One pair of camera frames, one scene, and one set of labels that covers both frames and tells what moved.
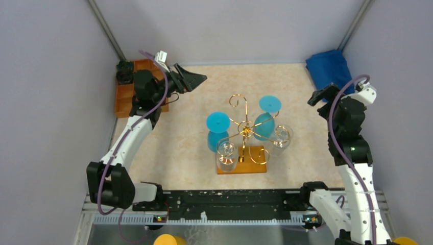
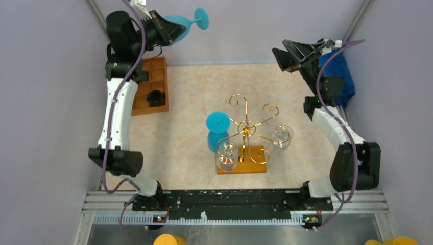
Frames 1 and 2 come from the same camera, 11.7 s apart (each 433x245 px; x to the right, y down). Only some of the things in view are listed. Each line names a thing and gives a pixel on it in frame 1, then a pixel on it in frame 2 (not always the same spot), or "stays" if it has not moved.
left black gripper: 178,78 to 159,26
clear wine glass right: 283,135 stays
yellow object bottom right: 405,241 stays
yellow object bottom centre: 168,239 stays
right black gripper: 329,98 to 305,57
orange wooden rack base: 251,160 stays
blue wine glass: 264,124 to 201,19
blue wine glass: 218,123 stays
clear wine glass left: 227,155 stays
